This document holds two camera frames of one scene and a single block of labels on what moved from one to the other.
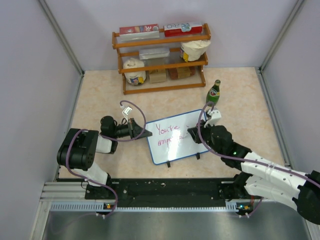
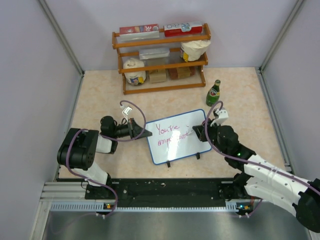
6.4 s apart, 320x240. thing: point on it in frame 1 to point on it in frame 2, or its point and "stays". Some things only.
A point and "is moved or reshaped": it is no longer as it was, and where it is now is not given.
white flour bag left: [134, 78] stays
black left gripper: [135, 131] stays
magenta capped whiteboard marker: [186, 135] is moved or reshaped
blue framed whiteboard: [167, 143] stays
